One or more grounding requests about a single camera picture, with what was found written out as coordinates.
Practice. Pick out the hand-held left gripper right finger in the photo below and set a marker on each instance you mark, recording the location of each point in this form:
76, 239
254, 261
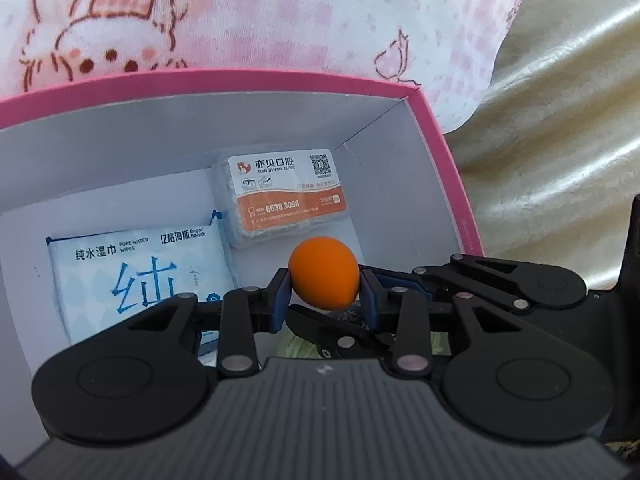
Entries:
370, 302

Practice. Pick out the green yarn ball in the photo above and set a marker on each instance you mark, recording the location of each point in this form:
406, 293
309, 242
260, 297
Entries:
295, 347

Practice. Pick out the pink cardboard box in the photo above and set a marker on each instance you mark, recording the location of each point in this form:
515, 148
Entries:
150, 150

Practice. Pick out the clear box with orange label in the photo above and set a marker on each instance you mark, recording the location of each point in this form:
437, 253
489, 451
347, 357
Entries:
280, 200

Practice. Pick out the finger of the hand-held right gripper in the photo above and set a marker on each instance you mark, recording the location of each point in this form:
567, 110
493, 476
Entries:
320, 330
470, 267

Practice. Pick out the beige satin blanket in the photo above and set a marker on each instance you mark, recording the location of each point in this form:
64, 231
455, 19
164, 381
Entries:
550, 135

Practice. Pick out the blue and white wipes pack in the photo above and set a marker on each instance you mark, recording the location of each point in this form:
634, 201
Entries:
125, 270

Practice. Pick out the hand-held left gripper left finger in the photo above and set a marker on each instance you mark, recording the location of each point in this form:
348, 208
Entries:
280, 302

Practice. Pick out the pink cartoon print pillow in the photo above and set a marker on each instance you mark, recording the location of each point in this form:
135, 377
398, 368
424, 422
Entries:
300, 20

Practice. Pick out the orange ball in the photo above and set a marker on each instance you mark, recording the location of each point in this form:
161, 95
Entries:
322, 270

